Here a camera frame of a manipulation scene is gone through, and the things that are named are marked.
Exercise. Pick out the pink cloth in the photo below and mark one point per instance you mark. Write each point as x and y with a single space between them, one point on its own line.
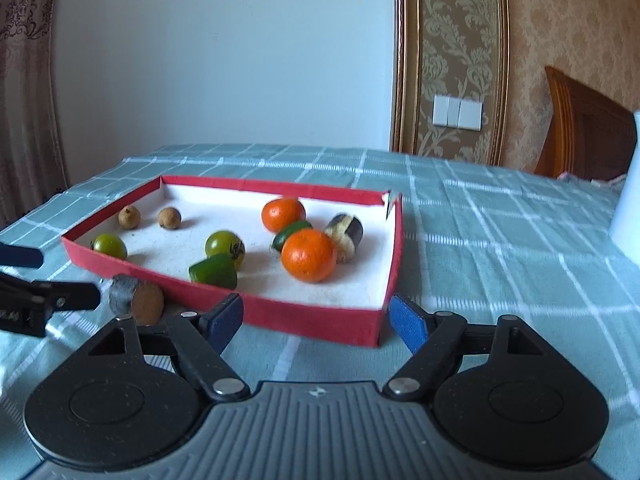
590 178

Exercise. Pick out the red cardboard box tray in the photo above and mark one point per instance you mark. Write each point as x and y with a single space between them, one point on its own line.
325 285

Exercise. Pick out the green cucumber piece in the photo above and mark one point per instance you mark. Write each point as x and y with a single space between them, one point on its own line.
212 271
287 232

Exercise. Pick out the green checked tablecloth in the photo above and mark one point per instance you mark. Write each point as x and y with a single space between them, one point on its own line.
500 260

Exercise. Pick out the brown patterned curtain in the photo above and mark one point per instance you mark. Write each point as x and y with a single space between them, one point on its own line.
25 110

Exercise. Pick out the white wall light switch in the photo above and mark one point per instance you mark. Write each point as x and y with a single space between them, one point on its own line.
457 111

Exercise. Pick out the gold framed wallpaper panel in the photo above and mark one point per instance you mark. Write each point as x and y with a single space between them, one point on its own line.
450 35

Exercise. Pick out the white jug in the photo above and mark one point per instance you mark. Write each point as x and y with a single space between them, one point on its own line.
627 200

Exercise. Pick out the mandarin orange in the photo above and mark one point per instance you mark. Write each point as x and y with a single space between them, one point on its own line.
308 255
283 214

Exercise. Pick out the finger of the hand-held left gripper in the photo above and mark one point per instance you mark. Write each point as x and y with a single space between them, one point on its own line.
75 296
20 255

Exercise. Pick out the dark eggplant piece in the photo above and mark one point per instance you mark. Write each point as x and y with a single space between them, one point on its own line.
142 302
347 232

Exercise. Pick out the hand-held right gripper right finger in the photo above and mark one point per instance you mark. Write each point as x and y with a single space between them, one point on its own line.
407 320

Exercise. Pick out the green tomato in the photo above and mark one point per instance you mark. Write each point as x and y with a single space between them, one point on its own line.
222 245
109 246

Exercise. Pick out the brown longan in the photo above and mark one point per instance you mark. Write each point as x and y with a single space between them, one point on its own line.
129 217
169 218

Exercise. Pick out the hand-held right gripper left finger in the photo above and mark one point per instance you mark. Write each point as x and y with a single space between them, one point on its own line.
227 320

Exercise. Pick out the brown wooden headboard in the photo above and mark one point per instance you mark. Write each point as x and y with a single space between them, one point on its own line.
585 135

